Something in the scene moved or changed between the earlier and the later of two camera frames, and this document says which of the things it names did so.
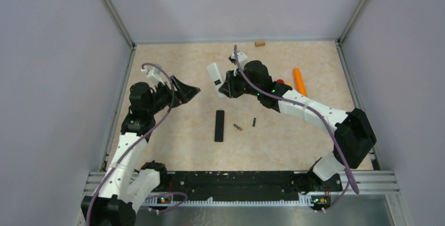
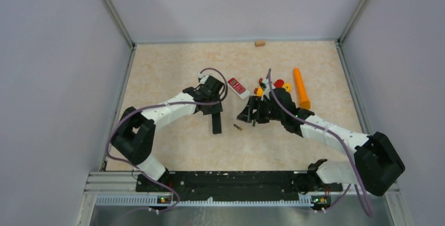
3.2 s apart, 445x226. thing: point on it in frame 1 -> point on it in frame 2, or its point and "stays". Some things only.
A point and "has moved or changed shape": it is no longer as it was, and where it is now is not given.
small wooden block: x=260 y=43 stays
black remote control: x=219 y=126 has moved or changed shape
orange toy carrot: x=299 y=82 stays
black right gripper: x=229 y=87 -> x=247 y=115
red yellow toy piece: x=282 y=81 stays
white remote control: x=215 y=75 has moved or changed shape
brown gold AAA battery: x=237 y=127 stays
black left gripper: x=183 y=92 -> x=217 y=108
